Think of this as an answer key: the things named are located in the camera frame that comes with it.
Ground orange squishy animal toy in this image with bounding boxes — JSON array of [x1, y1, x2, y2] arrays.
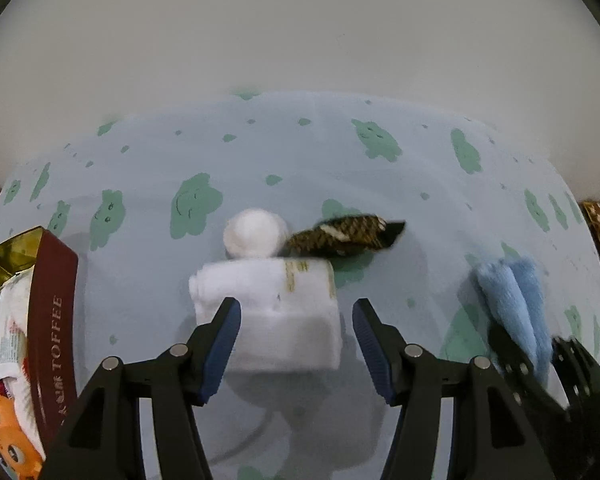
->
[[0, 394, 43, 479]]

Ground light blue towel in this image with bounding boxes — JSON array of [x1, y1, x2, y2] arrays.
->
[[475, 257, 553, 387]]

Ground wet wipes packet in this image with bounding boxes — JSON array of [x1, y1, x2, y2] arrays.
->
[[0, 288, 22, 380]]

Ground white socks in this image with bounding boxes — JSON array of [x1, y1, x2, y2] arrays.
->
[[188, 258, 342, 373]]

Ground black gold patterned pouch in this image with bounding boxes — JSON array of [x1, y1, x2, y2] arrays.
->
[[284, 214, 406, 259]]

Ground white fluffy pompom ring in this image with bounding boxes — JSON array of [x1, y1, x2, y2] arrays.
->
[[223, 207, 292, 261]]

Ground white knitted cloth pouch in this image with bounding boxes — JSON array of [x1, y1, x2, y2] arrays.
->
[[8, 266, 46, 460]]

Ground red gold toffee tin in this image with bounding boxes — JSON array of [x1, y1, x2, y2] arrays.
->
[[0, 226, 79, 454]]

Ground blue green cloud tablecloth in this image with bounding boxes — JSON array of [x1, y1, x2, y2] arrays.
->
[[0, 92, 600, 385]]

